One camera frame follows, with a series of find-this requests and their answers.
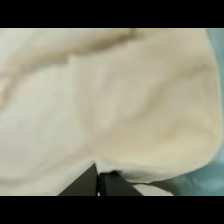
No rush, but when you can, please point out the cream shirt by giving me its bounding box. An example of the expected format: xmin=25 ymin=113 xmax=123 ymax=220
xmin=0 ymin=28 xmax=223 ymax=197

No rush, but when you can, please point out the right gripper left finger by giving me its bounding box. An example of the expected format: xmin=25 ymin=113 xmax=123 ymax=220
xmin=57 ymin=161 xmax=99 ymax=197

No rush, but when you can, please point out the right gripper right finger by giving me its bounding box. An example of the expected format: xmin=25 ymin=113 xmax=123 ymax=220
xmin=98 ymin=171 xmax=143 ymax=197

